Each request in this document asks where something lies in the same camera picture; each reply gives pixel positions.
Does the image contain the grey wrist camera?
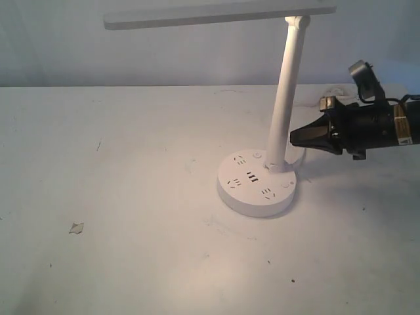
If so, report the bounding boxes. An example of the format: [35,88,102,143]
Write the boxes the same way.
[348,60,386,104]

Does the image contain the white desk lamp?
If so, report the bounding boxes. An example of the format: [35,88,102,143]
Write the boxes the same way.
[103,1,337,218]

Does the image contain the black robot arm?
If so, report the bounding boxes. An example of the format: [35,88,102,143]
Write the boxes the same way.
[290,96,419,160]

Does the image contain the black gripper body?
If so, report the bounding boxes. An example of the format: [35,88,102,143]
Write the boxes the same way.
[319,96,396,160]

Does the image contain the small white paper scrap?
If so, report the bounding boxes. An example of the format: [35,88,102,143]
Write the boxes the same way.
[69,222,84,235]

